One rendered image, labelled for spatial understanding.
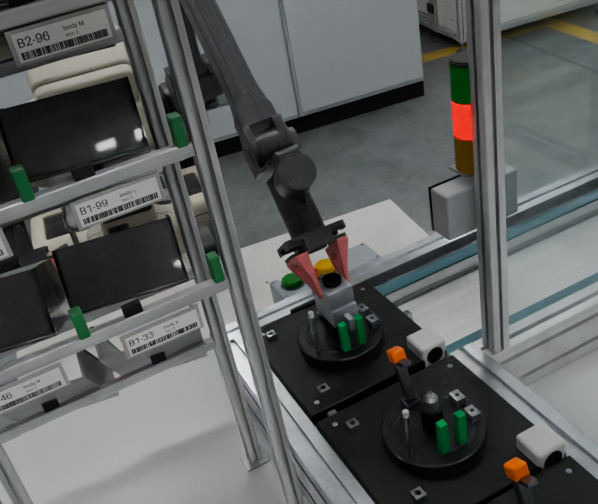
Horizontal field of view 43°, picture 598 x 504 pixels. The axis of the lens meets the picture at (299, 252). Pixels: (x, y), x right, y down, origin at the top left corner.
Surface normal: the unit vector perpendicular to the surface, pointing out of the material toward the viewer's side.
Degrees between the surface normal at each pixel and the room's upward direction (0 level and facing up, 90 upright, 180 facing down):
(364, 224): 0
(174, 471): 0
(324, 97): 90
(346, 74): 90
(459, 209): 90
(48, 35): 90
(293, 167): 50
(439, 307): 0
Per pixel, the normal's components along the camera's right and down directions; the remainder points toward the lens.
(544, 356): 0.44, 0.41
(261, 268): -0.17, -0.83
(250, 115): 0.13, -0.21
